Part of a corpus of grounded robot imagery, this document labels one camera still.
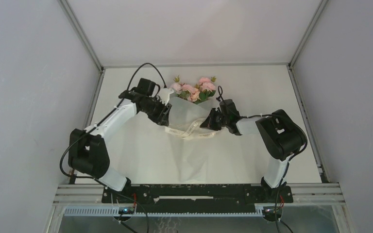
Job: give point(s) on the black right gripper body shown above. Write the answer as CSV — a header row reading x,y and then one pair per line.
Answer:
x,y
217,119

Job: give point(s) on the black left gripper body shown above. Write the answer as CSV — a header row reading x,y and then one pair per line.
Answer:
x,y
157,110

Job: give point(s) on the pink fake flower bouquet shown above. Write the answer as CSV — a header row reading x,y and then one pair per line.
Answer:
x,y
197,93

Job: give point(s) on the cream ribbon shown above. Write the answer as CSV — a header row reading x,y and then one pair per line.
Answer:
x,y
191,131

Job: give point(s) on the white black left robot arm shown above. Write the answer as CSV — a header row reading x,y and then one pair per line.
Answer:
x,y
87,152

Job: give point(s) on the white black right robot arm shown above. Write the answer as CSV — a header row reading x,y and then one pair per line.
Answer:
x,y
282,137

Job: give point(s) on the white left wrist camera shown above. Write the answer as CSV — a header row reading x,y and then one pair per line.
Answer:
x,y
164,95

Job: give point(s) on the black mounting rail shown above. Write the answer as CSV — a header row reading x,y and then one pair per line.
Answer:
x,y
198,198

